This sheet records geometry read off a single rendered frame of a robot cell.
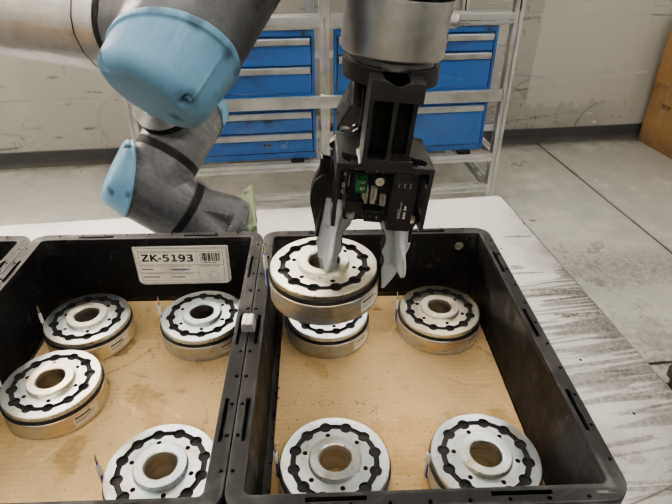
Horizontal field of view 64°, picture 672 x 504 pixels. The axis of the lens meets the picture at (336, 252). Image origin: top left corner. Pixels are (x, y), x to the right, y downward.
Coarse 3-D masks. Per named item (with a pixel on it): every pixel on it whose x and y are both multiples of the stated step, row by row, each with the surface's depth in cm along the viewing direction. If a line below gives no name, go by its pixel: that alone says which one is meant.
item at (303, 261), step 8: (312, 248) 52; (304, 256) 51; (312, 256) 51; (344, 256) 51; (304, 264) 50; (344, 264) 50; (304, 272) 49; (312, 272) 49; (320, 272) 48; (336, 272) 49; (344, 272) 49
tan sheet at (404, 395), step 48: (384, 336) 69; (480, 336) 69; (288, 384) 62; (336, 384) 62; (384, 384) 62; (432, 384) 62; (480, 384) 62; (288, 432) 56; (384, 432) 56; (432, 432) 56
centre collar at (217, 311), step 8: (192, 304) 68; (200, 304) 68; (208, 304) 68; (216, 304) 68; (184, 312) 67; (216, 312) 67; (184, 320) 66; (192, 320) 66; (200, 320) 66; (208, 320) 66; (216, 320) 66
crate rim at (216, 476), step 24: (48, 240) 70; (72, 240) 70; (96, 240) 70; (120, 240) 70; (144, 240) 70; (168, 240) 70; (192, 240) 70; (216, 240) 70; (240, 240) 71; (24, 264) 65; (0, 288) 61; (240, 312) 57; (240, 336) 54; (240, 360) 51; (240, 384) 49; (216, 432) 44; (216, 456) 42; (216, 480) 40
